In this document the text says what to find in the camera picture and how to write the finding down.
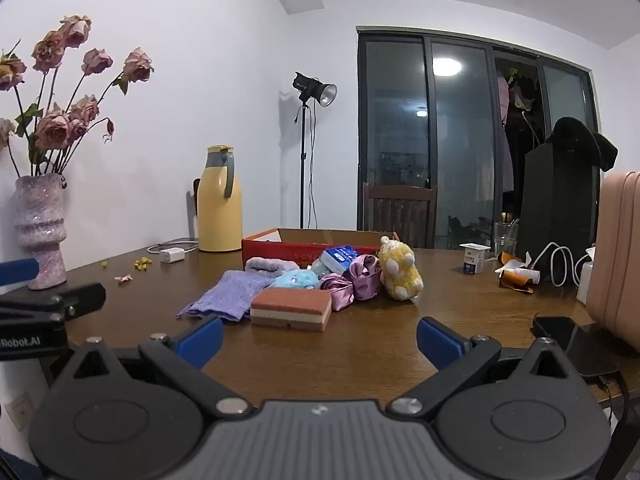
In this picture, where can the clear glass cup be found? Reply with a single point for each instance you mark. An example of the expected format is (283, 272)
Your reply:
(505, 240)

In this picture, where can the purple knitted cloth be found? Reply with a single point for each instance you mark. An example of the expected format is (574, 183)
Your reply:
(230, 295)

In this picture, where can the dried pink roses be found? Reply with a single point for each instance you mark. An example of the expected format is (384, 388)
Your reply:
(52, 130)

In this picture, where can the black phone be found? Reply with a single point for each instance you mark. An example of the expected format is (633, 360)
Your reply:
(560, 332)

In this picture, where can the brown layered sponge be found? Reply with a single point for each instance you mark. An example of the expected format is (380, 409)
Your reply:
(290, 307)

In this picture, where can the white yogurt cup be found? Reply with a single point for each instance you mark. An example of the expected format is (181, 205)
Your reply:
(472, 260)

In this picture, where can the yellow spotted plush toy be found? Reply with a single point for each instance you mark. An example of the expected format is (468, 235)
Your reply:
(400, 270)

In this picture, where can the white charger adapter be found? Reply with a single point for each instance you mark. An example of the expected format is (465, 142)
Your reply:
(172, 255)

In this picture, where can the blue tissue packet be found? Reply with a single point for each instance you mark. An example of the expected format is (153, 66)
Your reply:
(340, 257)

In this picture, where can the yellow thermos jug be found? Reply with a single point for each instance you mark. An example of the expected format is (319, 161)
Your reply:
(220, 210)

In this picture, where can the pink suitcase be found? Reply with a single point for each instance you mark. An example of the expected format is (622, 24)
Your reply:
(617, 260)

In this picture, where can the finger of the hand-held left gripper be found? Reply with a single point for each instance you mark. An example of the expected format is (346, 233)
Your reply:
(17, 271)
(80, 300)

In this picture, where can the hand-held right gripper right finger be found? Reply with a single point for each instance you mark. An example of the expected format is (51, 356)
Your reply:
(437, 344)

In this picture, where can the white wall socket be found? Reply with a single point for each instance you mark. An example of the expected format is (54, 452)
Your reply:
(20, 407)

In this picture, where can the scattered yellow petal bits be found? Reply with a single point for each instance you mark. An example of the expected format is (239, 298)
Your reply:
(141, 263)

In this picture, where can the sliding glass door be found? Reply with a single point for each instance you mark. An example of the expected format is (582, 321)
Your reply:
(460, 135)

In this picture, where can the pink speckled vase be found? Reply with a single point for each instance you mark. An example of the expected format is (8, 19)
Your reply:
(40, 230)

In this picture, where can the red cardboard box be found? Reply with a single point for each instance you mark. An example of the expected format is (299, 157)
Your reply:
(285, 250)

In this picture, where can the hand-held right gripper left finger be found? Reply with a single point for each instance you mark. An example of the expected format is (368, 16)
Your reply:
(202, 341)

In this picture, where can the studio light on stand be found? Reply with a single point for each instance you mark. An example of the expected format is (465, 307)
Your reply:
(312, 91)

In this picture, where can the purple satin scrunchie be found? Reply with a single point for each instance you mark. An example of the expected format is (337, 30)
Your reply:
(360, 277)

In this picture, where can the black monitor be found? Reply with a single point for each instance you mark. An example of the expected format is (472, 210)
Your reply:
(555, 210)

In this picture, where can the pink hanging garment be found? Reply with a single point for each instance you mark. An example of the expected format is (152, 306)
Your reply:
(502, 105)

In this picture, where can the orange torn wrapper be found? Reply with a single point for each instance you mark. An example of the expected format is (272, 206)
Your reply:
(515, 280)

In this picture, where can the black hat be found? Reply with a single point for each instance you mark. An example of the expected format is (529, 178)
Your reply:
(580, 140)

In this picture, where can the white power brick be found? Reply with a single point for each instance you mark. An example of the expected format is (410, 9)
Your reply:
(586, 280)

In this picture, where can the lilac fluffy cloth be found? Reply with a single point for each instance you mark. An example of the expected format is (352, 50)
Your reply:
(265, 266)

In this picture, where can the light blue plush toy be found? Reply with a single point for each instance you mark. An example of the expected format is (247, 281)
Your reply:
(297, 280)

